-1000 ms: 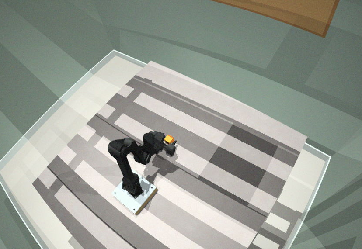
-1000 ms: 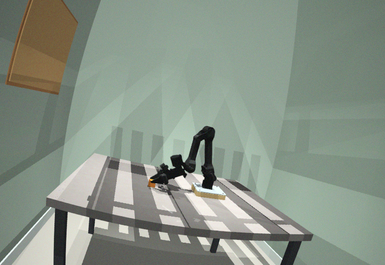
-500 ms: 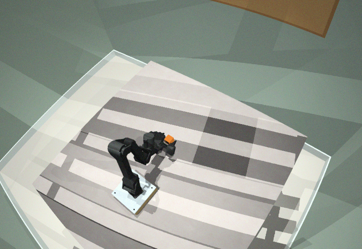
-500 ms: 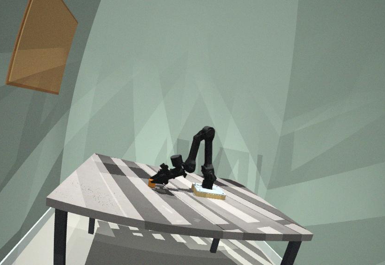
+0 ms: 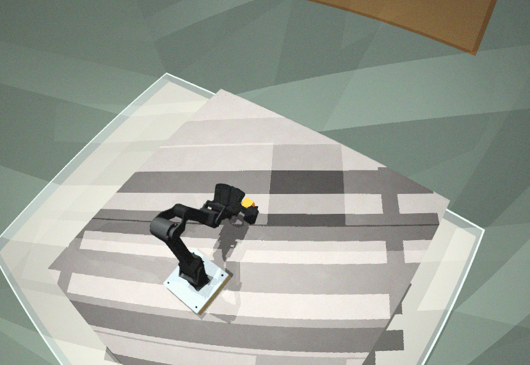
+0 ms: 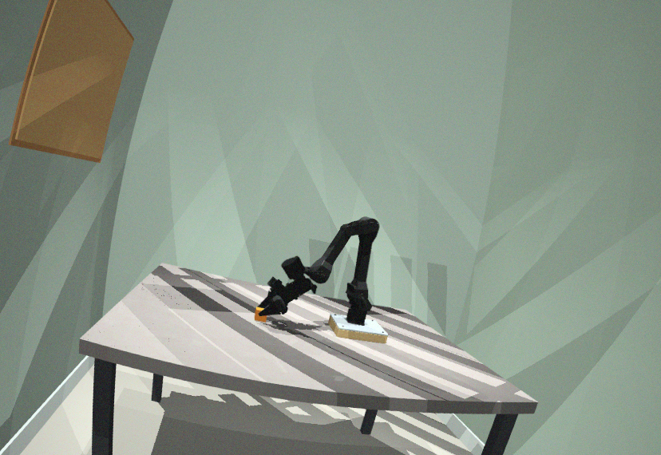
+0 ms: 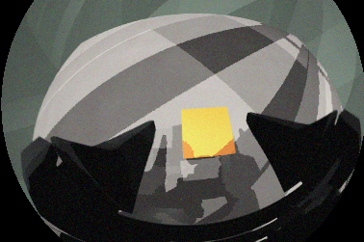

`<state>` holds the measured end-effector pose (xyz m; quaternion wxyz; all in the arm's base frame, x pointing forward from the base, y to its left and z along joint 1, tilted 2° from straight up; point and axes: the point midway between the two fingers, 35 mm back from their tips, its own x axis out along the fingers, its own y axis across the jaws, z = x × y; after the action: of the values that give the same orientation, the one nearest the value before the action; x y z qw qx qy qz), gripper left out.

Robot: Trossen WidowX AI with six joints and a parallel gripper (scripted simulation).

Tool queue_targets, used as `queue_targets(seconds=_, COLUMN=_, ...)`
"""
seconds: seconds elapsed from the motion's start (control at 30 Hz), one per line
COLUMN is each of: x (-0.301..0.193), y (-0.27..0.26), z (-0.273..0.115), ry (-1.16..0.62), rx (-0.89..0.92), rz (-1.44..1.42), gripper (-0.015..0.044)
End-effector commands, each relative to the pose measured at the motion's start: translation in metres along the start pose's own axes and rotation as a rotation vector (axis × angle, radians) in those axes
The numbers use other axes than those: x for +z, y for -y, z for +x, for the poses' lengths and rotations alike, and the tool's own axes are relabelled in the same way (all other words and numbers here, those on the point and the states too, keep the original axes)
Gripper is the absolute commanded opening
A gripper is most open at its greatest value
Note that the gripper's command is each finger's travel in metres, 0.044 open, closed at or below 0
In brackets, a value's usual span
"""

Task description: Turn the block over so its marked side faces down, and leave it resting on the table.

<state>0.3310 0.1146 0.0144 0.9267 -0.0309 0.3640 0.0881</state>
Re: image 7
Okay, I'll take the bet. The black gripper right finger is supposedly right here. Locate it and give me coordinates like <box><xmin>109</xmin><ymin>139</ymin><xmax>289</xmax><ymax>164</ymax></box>
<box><xmin>247</xmin><ymin>110</ymin><xmax>337</xmax><ymax>193</ymax></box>

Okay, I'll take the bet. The orange block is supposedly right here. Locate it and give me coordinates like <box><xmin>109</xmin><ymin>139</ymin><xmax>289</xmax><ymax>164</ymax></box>
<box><xmin>181</xmin><ymin>106</ymin><xmax>236</xmax><ymax>159</ymax></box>

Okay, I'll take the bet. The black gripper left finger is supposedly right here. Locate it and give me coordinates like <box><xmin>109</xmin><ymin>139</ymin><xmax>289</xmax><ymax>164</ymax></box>
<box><xmin>50</xmin><ymin>121</ymin><xmax>156</xmax><ymax>213</ymax></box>

